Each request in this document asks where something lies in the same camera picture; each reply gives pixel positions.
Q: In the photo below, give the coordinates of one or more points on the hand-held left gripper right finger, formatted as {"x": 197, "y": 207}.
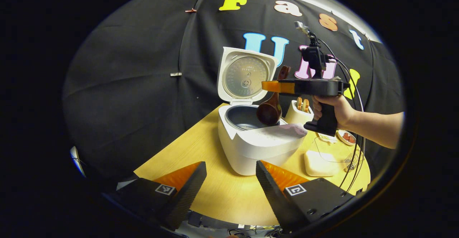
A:
{"x": 269, "y": 189}

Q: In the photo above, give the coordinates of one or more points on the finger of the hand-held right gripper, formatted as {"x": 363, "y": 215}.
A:
{"x": 276, "y": 87}

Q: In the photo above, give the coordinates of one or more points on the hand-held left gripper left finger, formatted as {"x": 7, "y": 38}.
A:
{"x": 190, "y": 189}

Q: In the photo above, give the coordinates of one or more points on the brown wooden spoon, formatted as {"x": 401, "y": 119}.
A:
{"x": 269, "y": 112}

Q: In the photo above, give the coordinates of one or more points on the white rice cooker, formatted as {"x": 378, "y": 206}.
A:
{"x": 258, "y": 152}

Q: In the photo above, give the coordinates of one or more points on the clear box of rice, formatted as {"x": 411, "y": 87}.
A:
{"x": 317, "y": 164}

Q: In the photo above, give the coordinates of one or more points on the toast slice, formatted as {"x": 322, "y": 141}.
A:
{"x": 299, "y": 103}
{"x": 305, "y": 105}

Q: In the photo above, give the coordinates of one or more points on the white toaster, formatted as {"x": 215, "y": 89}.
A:
{"x": 297, "y": 117}

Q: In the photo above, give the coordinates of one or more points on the red food piece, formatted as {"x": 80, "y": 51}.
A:
{"x": 351, "y": 139}
{"x": 346, "y": 136}

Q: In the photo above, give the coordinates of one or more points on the small white plate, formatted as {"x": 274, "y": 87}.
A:
{"x": 341, "y": 139}

